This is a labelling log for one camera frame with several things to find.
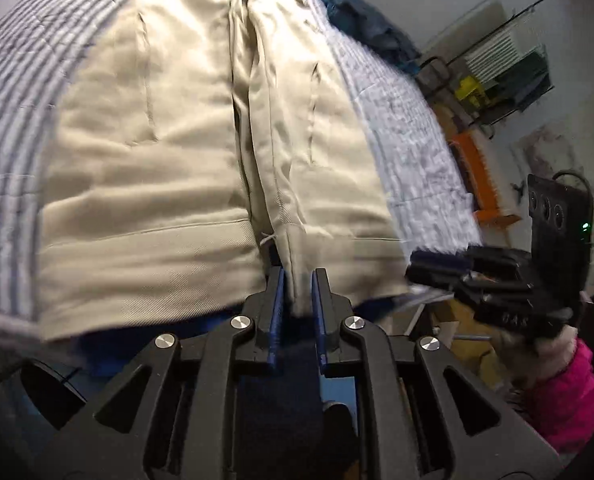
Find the black metal clothes rack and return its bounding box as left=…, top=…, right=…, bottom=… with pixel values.
left=417, top=0, right=552, bottom=138

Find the person's right hand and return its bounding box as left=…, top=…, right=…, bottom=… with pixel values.
left=492, top=325, right=580, bottom=396

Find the yellow box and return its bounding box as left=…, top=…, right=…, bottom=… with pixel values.
left=454, top=76, right=488, bottom=108

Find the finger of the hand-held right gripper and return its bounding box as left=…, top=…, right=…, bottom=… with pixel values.
left=406, top=249, right=474, bottom=288

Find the dark hanging garment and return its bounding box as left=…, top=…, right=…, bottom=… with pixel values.
left=497, top=57, right=552, bottom=111

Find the beige and blue work jacket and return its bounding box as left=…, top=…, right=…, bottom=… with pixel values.
left=37, top=0, right=412, bottom=378

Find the wall painting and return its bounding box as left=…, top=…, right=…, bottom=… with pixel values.
left=509, top=120, right=585, bottom=196

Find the dark blue crumpled garment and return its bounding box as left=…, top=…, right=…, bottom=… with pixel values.
left=319, top=0, right=422, bottom=76

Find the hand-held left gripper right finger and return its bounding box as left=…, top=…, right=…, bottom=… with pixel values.
left=311, top=267, right=562, bottom=480

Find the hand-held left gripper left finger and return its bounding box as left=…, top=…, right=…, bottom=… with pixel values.
left=47, top=266, right=285, bottom=480

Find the striped hanging towel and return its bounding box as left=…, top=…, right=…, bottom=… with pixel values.
left=464, top=25, right=548, bottom=83

